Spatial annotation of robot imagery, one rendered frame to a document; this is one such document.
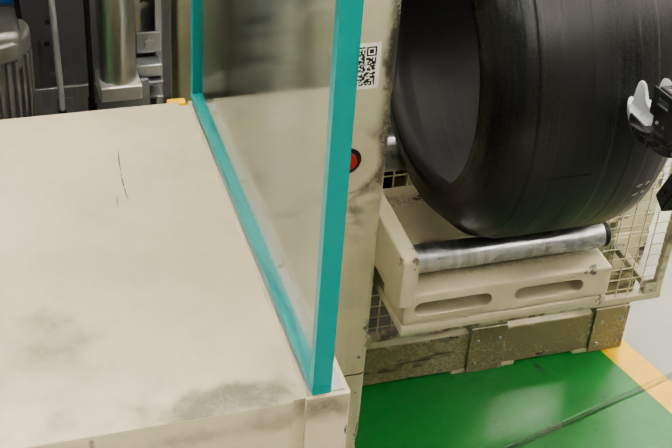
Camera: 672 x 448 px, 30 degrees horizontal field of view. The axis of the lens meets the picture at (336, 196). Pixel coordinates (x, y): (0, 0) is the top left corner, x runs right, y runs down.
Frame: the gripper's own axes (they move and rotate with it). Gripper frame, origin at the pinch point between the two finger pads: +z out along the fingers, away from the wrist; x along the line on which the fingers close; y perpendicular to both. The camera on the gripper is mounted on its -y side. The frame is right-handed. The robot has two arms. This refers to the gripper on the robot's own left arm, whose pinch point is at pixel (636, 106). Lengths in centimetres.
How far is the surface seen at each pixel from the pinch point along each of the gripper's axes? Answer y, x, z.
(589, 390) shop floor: -116, -52, 78
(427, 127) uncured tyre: -24, 10, 47
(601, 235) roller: -31.1, -8.8, 16.9
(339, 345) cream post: -52, 31, 27
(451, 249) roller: -30.5, 16.9, 17.6
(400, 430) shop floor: -117, -2, 76
